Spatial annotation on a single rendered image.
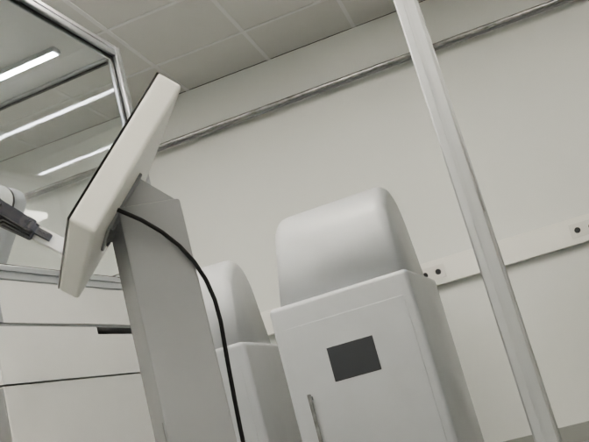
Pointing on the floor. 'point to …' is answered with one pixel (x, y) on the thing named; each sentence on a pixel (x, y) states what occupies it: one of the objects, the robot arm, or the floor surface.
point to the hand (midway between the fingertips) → (51, 240)
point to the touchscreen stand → (171, 328)
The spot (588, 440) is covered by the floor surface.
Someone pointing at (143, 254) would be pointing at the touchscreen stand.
